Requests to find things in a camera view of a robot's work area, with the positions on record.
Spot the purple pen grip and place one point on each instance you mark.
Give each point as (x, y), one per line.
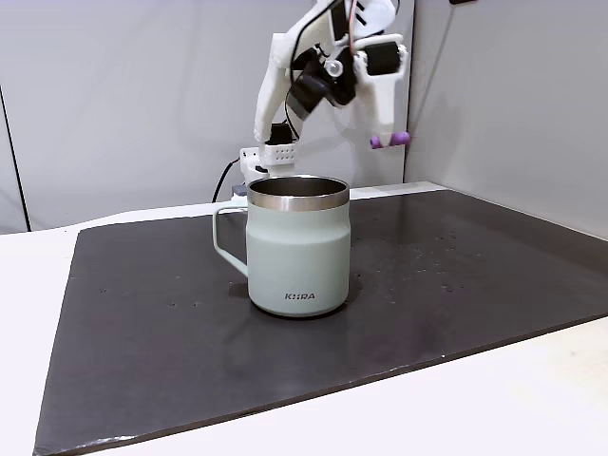
(401, 138)

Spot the pale green steel mug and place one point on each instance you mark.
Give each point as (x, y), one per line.
(297, 256)

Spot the black table mat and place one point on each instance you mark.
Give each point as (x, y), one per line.
(142, 356)

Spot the black camera box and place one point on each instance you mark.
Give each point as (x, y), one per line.
(309, 90)

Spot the black wall fixture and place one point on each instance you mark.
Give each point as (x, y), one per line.
(463, 2)

